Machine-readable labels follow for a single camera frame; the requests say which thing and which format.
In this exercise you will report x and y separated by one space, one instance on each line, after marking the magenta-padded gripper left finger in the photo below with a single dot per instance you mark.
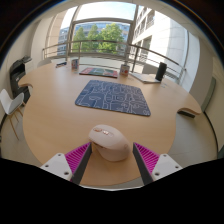
58 165

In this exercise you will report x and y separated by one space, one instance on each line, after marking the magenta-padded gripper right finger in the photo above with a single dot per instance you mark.
165 165

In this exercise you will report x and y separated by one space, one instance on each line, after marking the beige computer mouse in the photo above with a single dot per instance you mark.
110 143

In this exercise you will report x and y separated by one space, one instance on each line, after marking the dark blue patterned mouse pad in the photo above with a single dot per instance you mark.
113 97

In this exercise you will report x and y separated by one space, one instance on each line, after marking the white chair with wooden legs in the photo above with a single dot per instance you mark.
10 103

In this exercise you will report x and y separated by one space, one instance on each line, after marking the open illustrated book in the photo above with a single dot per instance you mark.
145 78

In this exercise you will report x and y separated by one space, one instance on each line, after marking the black cylindrical speaker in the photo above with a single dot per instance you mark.
161 71

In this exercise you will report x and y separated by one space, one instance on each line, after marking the black office printer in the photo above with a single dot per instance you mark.
18 75

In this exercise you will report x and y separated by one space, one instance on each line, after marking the small dark blue stapler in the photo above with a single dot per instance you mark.
61 64

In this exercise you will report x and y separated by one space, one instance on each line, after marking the red and blue magazine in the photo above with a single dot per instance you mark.
99 72

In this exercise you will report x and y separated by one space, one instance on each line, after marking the printed drink can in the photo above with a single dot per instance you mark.
75 64

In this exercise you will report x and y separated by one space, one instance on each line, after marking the red and white mug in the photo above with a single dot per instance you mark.
124 70

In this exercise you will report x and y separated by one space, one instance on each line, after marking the white chair backrest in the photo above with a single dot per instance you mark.
44 62

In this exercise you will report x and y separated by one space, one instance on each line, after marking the metal balcony railing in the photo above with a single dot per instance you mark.
110 42

